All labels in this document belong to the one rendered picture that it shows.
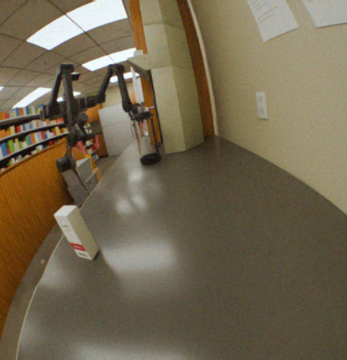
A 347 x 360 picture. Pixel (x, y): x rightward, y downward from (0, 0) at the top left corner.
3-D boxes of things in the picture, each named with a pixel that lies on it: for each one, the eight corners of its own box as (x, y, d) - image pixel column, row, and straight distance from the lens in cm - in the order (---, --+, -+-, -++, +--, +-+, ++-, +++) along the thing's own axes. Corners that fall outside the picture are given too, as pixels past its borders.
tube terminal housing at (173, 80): (198, 138, 123) (180, 41, 133) (210, 146, 92) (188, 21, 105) (163, 143, 120) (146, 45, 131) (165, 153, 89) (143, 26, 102)
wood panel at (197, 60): (213, 133, 134) (184, -4, 177) (215, 134, 131) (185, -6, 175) (152, 143, 128) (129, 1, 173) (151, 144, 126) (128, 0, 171)
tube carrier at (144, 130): (164, 154, 83) (157, 112, 80) (156, 162, 73) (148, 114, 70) (145, 156, 87) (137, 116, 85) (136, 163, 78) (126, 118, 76)
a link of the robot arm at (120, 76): (120, 67, 154) (111, 66, 147) (124, 64, 150) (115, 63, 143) (130, 111, 143) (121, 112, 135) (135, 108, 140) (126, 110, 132)
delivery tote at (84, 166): (95, 171, 343) (91, 156, 336) (83, 184, 292) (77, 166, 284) (78, 176, 363) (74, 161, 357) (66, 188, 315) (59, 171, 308)
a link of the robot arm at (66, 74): (70, 66, 125) (56, 67, 120) (73, 62, 120) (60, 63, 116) (80, 122, 112) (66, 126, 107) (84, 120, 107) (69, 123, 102)
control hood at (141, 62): (153, 80, 121) (151, 68, 123) (150, 68, 90) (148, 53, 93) (136, 83, 122) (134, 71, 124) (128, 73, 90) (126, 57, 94)
